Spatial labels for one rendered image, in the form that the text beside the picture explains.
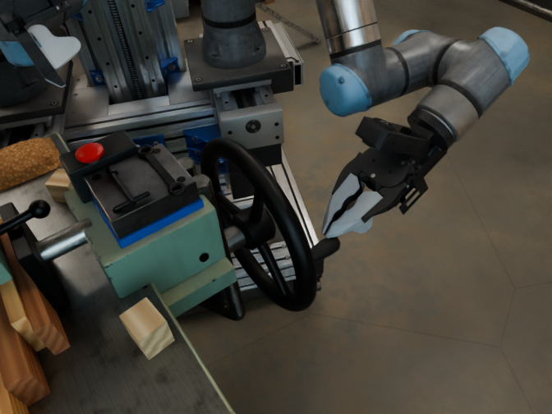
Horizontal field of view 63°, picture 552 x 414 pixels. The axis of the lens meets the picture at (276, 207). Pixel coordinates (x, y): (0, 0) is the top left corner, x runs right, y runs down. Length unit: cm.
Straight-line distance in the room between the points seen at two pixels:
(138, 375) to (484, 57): 56
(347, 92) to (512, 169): 160
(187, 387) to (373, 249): 131
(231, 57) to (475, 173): 134
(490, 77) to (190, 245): 44
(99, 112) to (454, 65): 81
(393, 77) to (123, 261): 43
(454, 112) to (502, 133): 174
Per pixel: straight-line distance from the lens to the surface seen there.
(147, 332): 46
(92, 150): 53
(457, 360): 153
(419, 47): 72
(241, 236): 66
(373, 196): 61
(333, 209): 62
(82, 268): 58
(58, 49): 63
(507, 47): 69
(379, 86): 66
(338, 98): 65
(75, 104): 123
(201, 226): 51
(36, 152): 75
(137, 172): 52
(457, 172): 209
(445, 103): 64
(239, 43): 104
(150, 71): 117
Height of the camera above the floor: 132
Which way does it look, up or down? 46 degrees down
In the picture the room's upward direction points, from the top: 4 degrees counter-clockwise
